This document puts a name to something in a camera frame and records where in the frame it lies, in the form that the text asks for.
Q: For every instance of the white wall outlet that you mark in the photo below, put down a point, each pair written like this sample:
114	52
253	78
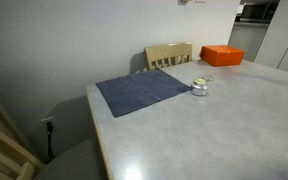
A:
46	120

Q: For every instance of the black microwave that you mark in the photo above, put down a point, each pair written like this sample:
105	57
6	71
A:
257	11

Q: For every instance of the orange cardboard box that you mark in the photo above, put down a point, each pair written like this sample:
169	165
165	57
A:
221	55

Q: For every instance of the light wooden slatted chair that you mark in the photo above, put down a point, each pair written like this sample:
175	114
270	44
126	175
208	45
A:
4	146

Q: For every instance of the wooden chair back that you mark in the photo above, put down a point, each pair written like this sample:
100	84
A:
167	51

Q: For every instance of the silver bottle jar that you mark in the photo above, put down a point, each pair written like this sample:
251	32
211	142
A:
199	88

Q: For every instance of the grey kitchen counter cabinet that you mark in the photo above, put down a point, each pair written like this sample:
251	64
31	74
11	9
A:
249	38

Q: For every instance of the silver lid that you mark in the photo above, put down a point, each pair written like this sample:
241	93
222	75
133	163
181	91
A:
208	78

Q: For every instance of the white tall cabinet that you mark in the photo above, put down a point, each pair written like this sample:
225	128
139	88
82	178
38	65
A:
284	36

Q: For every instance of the dark blue cloth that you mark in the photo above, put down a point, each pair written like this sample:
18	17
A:
140	90

